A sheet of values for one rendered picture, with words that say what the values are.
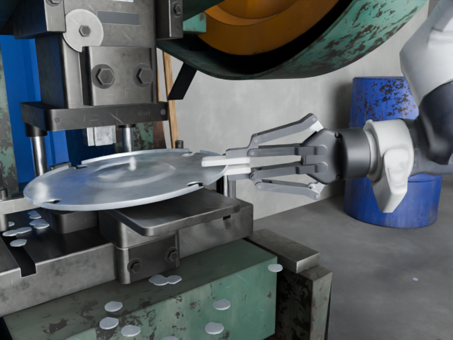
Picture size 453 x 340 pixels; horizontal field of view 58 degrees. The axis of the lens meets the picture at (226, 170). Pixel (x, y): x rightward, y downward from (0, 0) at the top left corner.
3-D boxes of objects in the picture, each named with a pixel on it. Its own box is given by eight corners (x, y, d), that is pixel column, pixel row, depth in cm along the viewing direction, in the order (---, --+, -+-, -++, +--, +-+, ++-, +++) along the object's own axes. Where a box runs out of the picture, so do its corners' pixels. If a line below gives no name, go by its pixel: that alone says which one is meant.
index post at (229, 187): (237, 206, 74) (237, 154, 71) (224, 210, 72) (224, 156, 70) (227, 202, 76) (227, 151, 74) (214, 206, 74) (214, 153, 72)
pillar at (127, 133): (137, 177, 82) (133, 106, 78) (127, 179, 81) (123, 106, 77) (132, 175, 84) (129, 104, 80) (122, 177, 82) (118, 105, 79)
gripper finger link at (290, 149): (327, 156, 59) (327, 146, 58) (248, 158, 59) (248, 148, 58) (321, 150, 62) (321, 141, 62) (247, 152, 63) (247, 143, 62)
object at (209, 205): (243, 294, 56) (244, 199, 52) (149, 334, 47) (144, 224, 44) (154, 235, 75) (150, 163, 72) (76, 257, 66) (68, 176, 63)
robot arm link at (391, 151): (389, 115, 64) (354, 118, 64) (428, 128, 51) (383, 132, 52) (389, 192, 67) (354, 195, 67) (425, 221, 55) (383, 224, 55)
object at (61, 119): (172, 135, 70) (170, 102, 69) (49, 149, 58) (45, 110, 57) (130, 125, 82) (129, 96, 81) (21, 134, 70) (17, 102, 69)
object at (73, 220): (174, 207, 73) (173, 191, 73) (58, 235, 61) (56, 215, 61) (133, 187, 86) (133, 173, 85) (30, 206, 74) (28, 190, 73)
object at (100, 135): (118, 143, 70) (116, 121, 69) (90, 146, 67) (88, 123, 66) (110, 140, 72) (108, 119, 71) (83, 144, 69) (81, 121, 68)
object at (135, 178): (-14, 193, 59) (-16, 187, 59) (139, 148, 81) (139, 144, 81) (114, 228, 42) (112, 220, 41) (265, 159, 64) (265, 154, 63)
